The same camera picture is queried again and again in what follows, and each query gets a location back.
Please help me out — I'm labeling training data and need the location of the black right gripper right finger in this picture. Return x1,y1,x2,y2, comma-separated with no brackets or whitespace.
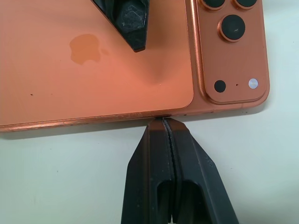
164,117,240,224

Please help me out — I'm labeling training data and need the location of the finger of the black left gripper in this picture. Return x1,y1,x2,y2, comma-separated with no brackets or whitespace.
90,0,150,53

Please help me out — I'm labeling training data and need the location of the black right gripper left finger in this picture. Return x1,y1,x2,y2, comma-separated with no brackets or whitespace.
121,118,175,224

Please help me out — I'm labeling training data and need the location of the orange smartphone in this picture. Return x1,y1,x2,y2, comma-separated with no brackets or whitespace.
0,0,271,140

